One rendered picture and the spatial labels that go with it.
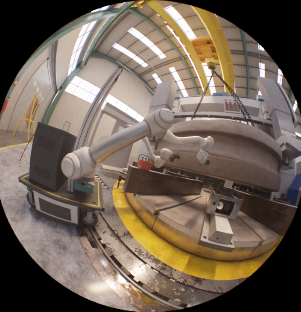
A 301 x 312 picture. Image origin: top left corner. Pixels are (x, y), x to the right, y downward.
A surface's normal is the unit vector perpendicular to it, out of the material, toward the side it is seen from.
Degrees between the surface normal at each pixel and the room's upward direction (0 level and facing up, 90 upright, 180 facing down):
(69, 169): 95
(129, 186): 90
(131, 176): 90
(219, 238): 90
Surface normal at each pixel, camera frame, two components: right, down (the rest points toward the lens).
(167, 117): 0.32, -0.07
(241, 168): -0.50, -0.21
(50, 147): 0.51, 0.07
